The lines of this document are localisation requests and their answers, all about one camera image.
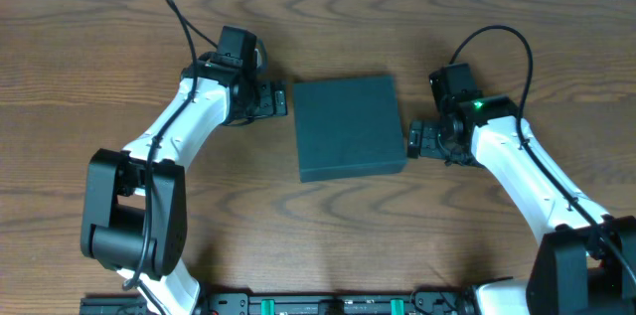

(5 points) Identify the black gift box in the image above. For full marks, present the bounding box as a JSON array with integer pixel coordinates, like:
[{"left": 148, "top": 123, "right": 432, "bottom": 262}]
[{"left": 293, "top": 76, "right": 406, "bottom": 183}]

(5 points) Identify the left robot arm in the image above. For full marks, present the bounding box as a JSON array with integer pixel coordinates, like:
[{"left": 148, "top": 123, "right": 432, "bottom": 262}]
[{"left": 80, "top": 61, "right": 287, "bottom": 314}]

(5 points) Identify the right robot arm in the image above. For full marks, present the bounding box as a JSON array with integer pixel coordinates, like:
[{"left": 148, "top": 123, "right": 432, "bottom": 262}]
[{"left": 407, "top": 96, "right": 635, "bottom": 314}]

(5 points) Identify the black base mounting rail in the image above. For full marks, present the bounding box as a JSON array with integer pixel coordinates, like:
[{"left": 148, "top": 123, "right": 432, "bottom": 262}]
[{"left": 79, "top": 290, "right": 478, "bottom": 315}]

